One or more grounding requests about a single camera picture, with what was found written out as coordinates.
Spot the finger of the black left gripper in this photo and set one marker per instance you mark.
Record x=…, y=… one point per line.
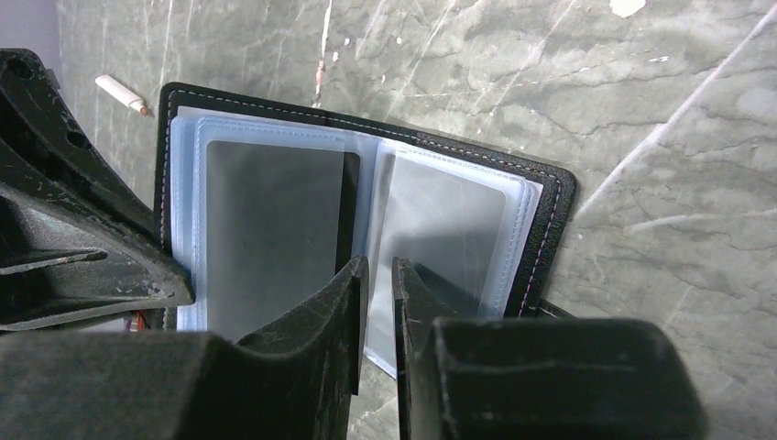
x=62, y=261
x=47, y=157

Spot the small white cigarette-like stick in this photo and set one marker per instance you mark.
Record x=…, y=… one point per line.
x=122, y=94

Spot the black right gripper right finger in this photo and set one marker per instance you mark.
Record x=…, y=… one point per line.
x=535, y=378

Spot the black leather card holder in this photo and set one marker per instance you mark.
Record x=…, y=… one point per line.
x=263, y=202

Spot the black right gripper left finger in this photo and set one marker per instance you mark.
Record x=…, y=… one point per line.
x=291, y=379

